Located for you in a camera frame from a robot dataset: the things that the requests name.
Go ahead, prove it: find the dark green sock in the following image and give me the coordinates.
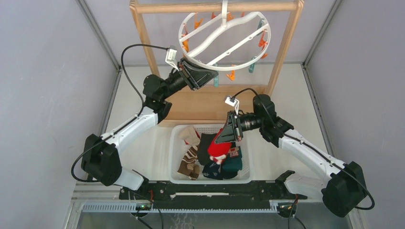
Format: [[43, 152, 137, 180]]
[[222, 146, 243, 172]]

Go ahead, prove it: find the wooden hanger stand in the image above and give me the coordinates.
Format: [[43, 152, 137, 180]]
[[129, 0, 304, 126]]

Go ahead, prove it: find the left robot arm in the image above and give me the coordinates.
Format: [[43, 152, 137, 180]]
[[81, 58, 219, 199]]

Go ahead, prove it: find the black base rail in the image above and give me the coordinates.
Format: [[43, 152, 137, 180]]
[[118, 180, 307, 210]]

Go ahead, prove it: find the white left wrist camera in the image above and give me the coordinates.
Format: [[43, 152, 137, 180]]
[[165, 45, 179, 71]]

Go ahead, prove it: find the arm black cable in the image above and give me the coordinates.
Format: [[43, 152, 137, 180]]
[[229, 88, 376, 211], [70, 43, 168, 183]]

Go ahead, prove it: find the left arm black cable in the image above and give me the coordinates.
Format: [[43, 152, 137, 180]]
[[70, 43, 168, 183]]

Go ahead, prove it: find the navy sock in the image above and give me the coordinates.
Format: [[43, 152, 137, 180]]
[[221, 170, 238, 179]]

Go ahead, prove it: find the white round clip hanger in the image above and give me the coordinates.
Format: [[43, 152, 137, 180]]
[[178, 0, 272, 72]]

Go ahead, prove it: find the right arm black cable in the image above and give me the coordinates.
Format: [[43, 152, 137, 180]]
[[229, 88, 376, 211]]

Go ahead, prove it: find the beige reindeer sock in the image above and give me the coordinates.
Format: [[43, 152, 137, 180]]
[[179, 125, 201, 146]]

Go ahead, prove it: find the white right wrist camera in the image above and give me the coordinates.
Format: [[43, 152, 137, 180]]
[[224, 96, 240, 116]]

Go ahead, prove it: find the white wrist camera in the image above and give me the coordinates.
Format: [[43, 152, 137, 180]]
[[224, 96, 240, 116], [165, 45, 179, 71]]

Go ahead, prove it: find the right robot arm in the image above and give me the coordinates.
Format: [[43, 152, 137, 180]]
[[214, 94, 370, 218]]

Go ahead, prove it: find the brown striped sock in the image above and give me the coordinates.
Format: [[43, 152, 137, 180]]
[[177, 146, 200, 180]]

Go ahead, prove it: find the black grey sock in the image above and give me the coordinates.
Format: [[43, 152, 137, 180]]
[[197, 133, 216, 166]]

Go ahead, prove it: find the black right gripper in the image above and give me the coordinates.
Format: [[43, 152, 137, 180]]
[[214, 111, 264, 144]]

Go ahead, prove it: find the white perforated plastic basket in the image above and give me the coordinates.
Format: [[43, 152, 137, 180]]
[[169, 124, 252, 185]]

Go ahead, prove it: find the red sock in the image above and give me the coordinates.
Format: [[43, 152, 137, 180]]
[[207, 128, 232, 165]]

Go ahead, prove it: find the dark printed sock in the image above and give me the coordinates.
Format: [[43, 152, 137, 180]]
[[202, 162, 223, 180]]

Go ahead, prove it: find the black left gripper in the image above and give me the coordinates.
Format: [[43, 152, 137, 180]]
[[160, 58, 218, 101]]

